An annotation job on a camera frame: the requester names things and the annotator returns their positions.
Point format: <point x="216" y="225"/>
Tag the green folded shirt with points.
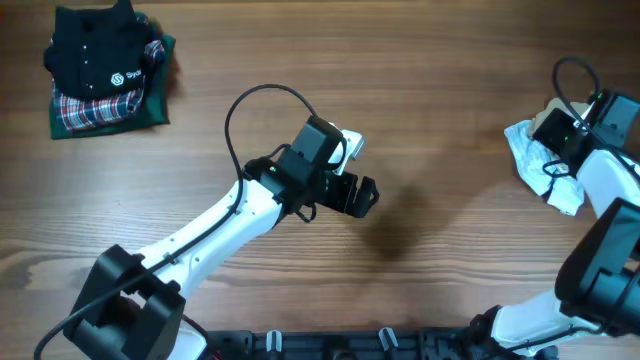
<point x="108" y="69"/>

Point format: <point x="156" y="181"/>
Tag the black folded polo shirt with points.
<point x="98" y="53"/>

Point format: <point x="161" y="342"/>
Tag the beige and tan shirt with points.
<point x="553" y="104"/>

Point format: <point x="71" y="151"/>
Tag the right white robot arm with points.
<point x="571" y="151"/>

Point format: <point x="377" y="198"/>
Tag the red plaid folded shirt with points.
<point x="137" y="109"/>

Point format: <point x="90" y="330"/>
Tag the light blue patterned shirt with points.
<point x="564" y="193"/>

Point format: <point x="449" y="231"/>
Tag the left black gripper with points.
<point x="342" y="199"/>

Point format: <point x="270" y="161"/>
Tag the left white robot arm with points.
<point x="132" y="304"/>

